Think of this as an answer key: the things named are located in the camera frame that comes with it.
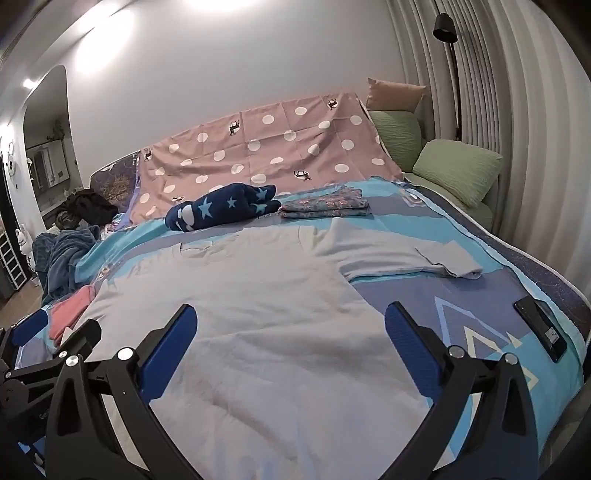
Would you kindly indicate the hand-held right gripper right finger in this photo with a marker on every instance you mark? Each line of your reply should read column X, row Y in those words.
column 411, row 346

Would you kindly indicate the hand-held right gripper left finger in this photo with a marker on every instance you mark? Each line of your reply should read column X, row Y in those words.
column 171, row 344

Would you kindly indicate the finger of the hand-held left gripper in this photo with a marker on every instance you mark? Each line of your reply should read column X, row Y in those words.
column 81, row 334
column 22, row 334

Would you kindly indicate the grey t-shirt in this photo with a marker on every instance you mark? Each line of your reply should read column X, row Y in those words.
column 254, row 300

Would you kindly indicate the blue-grey clothes pile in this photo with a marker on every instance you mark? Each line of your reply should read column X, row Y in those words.
column 60, row 258

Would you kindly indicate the dark clothes pile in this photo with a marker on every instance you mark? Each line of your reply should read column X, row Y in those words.
column 90, row 203

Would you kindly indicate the pink cloth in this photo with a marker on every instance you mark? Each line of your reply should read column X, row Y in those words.
column 69, row 309

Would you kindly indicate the white ladder rack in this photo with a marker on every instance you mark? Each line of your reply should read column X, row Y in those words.
column 11, row 263

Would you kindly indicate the white figurine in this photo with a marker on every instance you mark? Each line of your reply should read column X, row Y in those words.
column 25, row 244

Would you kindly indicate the black phone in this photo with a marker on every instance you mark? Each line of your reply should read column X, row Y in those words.
column 540, row 327

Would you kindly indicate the navy star print cloth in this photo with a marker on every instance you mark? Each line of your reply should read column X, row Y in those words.
column 217, row 207

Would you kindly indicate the green seat cushion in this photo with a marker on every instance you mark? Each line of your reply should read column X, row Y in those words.
column 480, row 214

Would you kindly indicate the tree print cloth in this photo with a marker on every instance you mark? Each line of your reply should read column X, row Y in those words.
column 115, row 182

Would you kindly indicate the folded floral cloth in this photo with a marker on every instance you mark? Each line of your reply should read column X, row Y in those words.
column 323, row 203

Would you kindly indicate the green pillow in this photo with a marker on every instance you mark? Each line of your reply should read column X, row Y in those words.
column 457, row 168

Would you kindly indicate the green back cushion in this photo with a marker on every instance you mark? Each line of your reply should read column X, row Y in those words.
column 397, row 138

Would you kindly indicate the pink polka dot sheet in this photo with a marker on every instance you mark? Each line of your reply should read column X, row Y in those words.
column 277, row 138

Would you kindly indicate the orange pillow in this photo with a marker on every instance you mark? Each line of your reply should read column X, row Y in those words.
column 392, row 94

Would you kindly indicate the white pleated curtain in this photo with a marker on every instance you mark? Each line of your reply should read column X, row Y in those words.
column 531, row 115

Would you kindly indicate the black floor lamp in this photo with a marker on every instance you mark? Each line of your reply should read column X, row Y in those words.
column 443, row 25

